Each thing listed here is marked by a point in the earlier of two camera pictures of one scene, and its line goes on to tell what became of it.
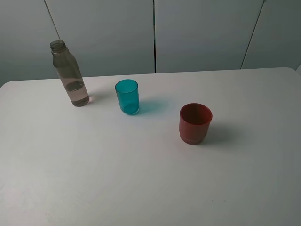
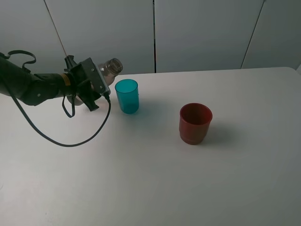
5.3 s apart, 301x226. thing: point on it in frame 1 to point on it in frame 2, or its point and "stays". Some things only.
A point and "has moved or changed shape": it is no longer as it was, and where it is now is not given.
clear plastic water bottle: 65,61 has moved or changed shape
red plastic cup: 194,119 stays
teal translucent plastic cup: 127,90 stays
